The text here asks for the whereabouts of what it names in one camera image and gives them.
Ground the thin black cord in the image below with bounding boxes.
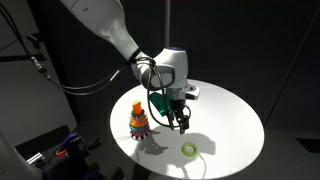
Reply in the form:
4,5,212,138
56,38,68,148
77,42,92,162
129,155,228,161
265,9,320,118

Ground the black white checkered ring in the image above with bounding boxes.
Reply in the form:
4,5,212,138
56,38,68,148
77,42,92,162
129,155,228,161
130,132,152,142

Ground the lime green toothed ring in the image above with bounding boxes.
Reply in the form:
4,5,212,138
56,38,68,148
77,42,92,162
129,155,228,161
180,142,200,158

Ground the black looped gripper cable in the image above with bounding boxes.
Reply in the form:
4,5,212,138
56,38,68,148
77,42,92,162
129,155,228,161
133,55,193,130

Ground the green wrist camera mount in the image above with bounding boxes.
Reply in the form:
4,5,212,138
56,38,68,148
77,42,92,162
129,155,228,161
148,92,175,117

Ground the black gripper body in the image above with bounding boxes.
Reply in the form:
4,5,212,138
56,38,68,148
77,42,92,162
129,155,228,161
166,98,192,118

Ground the pink ring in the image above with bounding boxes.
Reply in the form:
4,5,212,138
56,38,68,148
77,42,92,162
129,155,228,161
129,129,151,137

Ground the grey vertical pole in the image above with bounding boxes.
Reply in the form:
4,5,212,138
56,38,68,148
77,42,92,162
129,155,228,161
164,0,171,50

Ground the dark green toothed ring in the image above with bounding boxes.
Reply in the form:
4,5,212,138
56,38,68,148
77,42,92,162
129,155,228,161
130,109,148,119

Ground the long black cable bundle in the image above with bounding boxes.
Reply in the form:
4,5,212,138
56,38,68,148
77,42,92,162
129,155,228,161
0,2,130,97

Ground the black horizontal bar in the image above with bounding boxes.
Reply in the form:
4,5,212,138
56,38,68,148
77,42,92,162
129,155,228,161
0,52,47,63

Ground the purple tool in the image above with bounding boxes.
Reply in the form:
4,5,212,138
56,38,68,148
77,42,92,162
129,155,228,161
57,131,80,152

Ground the blue ring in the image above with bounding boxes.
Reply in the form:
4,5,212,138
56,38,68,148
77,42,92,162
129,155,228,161
128,124,150,134

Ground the black tool bench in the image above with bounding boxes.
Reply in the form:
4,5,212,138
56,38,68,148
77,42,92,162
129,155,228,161
14,124,125,180

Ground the orange ring holder peg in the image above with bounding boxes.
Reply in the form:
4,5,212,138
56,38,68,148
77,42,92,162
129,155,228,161
131,100,143,116

